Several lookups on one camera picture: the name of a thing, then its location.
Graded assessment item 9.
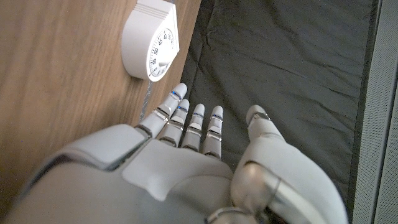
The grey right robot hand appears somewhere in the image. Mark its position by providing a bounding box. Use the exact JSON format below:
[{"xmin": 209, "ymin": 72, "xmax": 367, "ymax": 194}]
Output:
[{"xmin": 0, "ymin": 82, "xmax": 349, "ymax": 224}]

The white kitchen timer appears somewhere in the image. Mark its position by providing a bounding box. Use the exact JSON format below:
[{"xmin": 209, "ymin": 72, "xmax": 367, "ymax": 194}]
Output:
[{"xmin": 121, "ymin": 0, "xmax": 180, "ymax": 83}]

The black backdrop curtain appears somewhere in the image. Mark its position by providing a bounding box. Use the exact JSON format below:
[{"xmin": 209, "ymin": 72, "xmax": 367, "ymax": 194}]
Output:
[{"xmin": 179, "ymin": 0, "xmax": 379, "ymax": 218}]

